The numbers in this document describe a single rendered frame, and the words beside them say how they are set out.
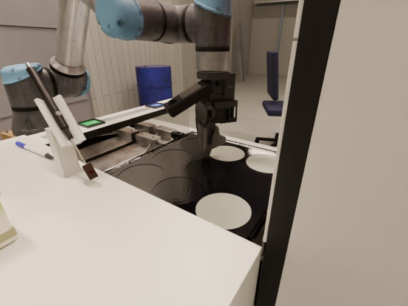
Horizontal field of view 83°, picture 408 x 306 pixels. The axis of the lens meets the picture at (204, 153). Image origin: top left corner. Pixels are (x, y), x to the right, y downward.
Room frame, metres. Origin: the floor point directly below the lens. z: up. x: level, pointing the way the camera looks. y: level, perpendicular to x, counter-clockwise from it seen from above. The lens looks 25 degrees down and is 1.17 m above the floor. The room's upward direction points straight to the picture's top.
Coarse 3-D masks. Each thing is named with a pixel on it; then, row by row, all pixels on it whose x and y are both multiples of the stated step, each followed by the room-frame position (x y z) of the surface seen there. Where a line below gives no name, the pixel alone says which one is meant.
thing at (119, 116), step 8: (120, 112) 0.76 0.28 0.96; (128, 112) 0.76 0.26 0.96; (136, 112) 0.78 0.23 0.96; (144, 112) 0.76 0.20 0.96; (104, 120) 0.68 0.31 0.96; (112, 120) 0.67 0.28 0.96; (120, 120) 0.67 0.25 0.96; (80, 128) 0.60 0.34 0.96; (88, 128) 0.60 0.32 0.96; (96, 128) 0.60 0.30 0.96; (32, 136) 0.54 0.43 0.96; (40, 136) 0.54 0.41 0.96
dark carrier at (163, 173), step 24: (192, 144) 0.63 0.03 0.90; (120, 168) 0.48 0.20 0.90; (144, 168) 0.48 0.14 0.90; (168, 168) 0.48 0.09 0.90; (192, 168) 0.48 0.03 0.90; (216, 168) 0.48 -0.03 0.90; (240, 168) 0.48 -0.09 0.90; (168, 192) 0.38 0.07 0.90; (192, 192) 0.38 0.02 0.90; (216, 192) 0.38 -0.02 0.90; (240, 192) 0.38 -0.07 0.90; (264, 192) 0.38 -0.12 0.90
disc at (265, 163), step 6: (252, 156) 0.55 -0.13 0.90; (258, 156) 0.55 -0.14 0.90; (264, 156) 0.55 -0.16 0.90; (270, 156) 0.55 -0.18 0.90; (246, 162) 0.51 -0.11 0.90; (252, 162) 0.51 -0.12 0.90; (258, 162) 0.51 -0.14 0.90; (264, 162) 0.51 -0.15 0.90; (270, 162) 0.51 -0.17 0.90; (252, 168) 0.48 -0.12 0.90; (258, 168) 0.48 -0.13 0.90; (264, 168) 0.48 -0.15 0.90; (270, 168) 0.48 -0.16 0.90
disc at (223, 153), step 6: (216, 150) 0.58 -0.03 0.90; (222, 150) 0.58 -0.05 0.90; (228, 150) 0.58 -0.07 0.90; (234, 150) 0.59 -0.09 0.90; (240, 150) 0.59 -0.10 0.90; (210, 156) 0.54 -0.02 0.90; (216, 156) 0.54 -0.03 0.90; (222, 156) 0.55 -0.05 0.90; (228, 156) 0.55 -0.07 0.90; (234, 156) 0.55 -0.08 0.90; (240, 156) 0.55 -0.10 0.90
